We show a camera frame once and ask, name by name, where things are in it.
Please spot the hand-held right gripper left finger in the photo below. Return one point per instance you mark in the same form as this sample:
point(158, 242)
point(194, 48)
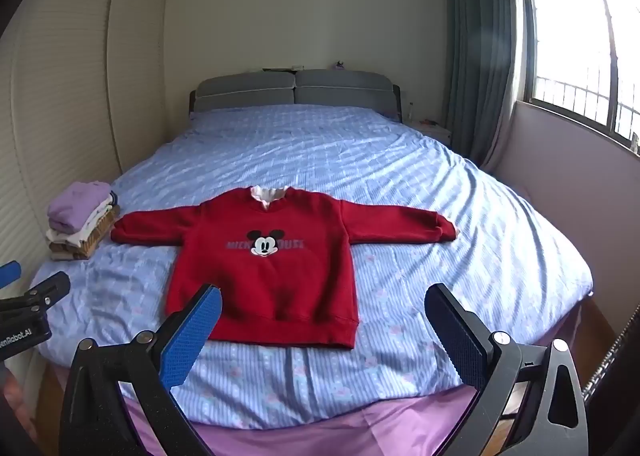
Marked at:
point(192, 336)

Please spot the window with metal bars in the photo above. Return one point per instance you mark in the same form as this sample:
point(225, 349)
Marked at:
point(575, 46)

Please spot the purple folded garment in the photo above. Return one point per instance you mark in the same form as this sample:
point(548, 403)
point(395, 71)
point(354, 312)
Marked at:
point(80, 201)

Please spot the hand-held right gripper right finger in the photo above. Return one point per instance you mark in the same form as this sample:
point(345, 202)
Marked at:
point(457, 336)

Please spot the white nightstand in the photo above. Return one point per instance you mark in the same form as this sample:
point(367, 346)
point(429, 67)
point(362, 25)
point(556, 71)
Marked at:
point(434, 132)

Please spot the person's dark zipped jacket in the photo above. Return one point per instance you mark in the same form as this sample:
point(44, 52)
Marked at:
point(622, 386)

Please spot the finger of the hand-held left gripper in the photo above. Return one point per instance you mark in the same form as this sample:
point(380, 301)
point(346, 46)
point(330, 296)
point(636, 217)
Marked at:
point(9, 275)
point(42, 291)

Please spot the blue striped bedsheet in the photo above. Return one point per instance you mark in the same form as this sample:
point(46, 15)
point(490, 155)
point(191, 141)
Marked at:
point(320, 156)

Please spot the flat dark book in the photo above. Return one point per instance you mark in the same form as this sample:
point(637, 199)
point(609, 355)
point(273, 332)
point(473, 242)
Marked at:
point(277, 70)

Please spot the brown folded garment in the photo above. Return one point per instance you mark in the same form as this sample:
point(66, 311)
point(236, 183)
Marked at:
point(97, 238)

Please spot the red cartoon mouse sweater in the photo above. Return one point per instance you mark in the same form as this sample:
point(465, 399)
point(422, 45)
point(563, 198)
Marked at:
point(280, 296)

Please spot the cream wardrobe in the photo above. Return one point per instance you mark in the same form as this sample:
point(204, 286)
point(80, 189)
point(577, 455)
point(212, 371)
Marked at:
point(65, 86)

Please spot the grey-green curtain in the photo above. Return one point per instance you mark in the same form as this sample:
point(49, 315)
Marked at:
point(475, 51)

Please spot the dark blue folded garment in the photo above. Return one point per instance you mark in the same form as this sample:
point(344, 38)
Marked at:
point(113, 197)

